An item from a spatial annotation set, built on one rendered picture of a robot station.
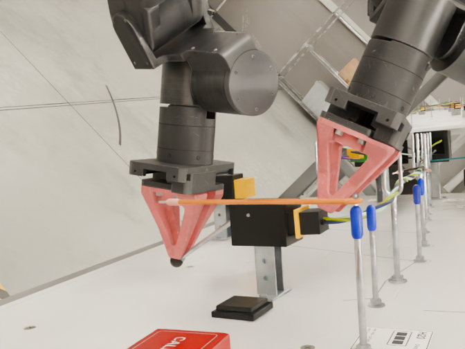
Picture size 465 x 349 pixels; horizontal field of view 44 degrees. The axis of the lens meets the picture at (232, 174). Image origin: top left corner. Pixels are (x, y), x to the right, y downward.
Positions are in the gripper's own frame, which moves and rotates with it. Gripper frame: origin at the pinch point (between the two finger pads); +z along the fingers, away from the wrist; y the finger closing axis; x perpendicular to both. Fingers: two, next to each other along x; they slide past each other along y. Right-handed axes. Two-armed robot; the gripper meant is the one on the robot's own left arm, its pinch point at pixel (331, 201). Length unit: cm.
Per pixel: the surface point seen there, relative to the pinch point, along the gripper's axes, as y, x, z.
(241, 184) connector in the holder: 29.0, 18.5, 6.1
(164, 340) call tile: -22.1, 1.7, 9.4
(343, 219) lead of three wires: -0.8, -1.7, 0.9
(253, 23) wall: 703, 325, -113
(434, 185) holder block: 79, -5, -5
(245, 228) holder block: -1.9, 5.9, 5.5
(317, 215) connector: -2.0, 0.3, 1.4
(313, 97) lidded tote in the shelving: 677, 196, -48
